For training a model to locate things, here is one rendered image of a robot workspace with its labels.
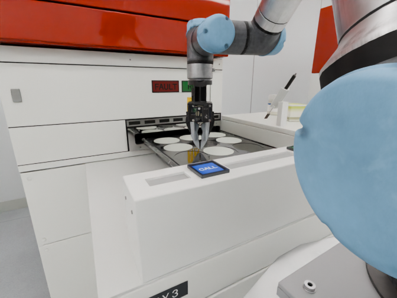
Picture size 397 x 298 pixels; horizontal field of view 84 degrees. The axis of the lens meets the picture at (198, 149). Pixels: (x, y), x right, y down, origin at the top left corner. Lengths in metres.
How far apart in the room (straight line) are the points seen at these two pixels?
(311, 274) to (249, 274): 0.23
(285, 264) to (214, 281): 0.13
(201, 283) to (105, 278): 0.16
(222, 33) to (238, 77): 2.49
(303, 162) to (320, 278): 0.18
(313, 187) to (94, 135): 0.82
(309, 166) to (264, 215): 0.30
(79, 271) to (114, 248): 0.72
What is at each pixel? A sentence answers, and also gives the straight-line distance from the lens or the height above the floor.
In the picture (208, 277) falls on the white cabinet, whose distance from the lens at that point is 0.46.
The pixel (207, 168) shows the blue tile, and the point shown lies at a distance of 0.39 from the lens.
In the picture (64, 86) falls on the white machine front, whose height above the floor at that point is 1.10.
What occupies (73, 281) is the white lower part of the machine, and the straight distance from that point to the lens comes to 1.20.
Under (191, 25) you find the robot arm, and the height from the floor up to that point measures 1.26.
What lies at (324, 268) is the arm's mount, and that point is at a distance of 0.33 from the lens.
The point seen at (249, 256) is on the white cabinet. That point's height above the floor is 0.78.
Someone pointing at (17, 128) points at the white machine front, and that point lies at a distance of 0.92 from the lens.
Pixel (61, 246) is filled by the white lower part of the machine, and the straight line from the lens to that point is 1.09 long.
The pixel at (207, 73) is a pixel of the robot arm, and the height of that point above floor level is 1.14.
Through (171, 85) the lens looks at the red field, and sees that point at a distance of 0.95.
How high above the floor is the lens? 1.11
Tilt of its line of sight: 16 degrees down
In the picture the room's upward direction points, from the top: straight up
